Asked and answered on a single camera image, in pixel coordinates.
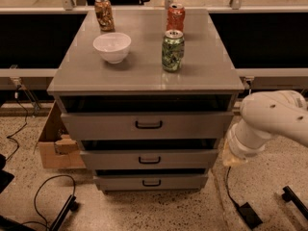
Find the padded gripper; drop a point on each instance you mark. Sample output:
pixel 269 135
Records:
pixel 238 147

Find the grey top drawer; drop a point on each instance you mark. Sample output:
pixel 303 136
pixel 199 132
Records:
pixel 146 117

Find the grey drawer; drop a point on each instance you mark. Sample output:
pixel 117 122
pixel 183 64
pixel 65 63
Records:
pixel 150 179
pixel 149 154
pixel 146 117

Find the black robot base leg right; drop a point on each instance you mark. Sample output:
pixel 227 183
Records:
pixel 289 196

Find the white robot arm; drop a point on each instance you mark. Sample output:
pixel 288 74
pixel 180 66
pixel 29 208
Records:
pixel 265 115

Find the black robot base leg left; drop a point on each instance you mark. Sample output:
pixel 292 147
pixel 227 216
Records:
pixel 70 206

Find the grey bottom drawer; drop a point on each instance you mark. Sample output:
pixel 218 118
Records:
pixel 150 179

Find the grey drawer cabinet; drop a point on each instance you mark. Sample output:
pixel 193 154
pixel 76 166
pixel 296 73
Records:
pixel 206 68

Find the grey middle drawer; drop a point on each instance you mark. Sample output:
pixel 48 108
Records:
pixel 149 154

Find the black power adapter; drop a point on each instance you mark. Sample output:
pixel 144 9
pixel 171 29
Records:
pixel 249 216

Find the green soda can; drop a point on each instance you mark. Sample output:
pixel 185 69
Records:
pixel 172 50

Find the orange soda can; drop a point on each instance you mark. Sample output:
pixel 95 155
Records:
pixel 175 17

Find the white ceramic bowl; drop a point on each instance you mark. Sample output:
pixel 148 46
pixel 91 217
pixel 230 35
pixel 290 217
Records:
pixel 113 47

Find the cardboard box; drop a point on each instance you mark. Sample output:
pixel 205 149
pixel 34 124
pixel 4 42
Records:
pixel 56 148

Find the brown patterned can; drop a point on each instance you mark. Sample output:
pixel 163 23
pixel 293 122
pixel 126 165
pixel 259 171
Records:
pixel 104 15

